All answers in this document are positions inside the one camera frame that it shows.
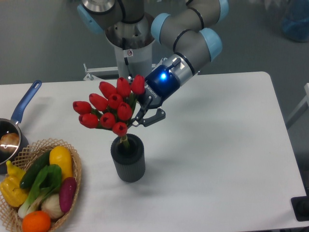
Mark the blue translucent bag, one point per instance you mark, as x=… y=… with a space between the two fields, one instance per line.
x=295 y=22

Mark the bread roll in saucepan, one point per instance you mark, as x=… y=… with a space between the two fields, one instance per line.
x=9 y=143

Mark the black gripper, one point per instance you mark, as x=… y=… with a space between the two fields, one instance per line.
x=159 y=84

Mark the dark green cucumber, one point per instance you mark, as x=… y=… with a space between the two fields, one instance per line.
x=30 y=175

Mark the purple eggplant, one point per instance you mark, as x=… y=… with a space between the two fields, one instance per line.
x=66 y=194

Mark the blue handled saucepan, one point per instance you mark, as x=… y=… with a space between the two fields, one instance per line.
x=12 y=125

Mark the green bok choy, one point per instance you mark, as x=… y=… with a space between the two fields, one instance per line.
x=47 y=182

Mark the dark grey ribbed vase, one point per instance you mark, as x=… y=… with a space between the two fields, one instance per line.
x=129 y=164

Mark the yellow bell pepper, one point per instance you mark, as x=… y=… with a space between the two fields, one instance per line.
x=10 y=186

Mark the orange fruit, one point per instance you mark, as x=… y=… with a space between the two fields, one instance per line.
x=37 y=221

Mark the white furniture leg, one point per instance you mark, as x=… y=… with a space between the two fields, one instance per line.
x=299 y=110

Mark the beige garlic bulb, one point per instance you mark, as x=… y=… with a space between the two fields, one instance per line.
x=51 y=206

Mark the woven wicker basket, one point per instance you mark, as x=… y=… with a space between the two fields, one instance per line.
x=9 y=220

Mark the yellow squash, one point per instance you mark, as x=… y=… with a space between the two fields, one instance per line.
x=61 y=156

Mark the red tulip bouquet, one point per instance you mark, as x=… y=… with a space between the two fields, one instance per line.
x=113 y=109

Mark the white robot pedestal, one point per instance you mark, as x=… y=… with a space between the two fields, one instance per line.
x=133 y=45

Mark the black device at table edge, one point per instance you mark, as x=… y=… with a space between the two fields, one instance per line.
x=301 y=208

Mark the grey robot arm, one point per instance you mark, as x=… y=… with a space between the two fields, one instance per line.
x=167 y=50

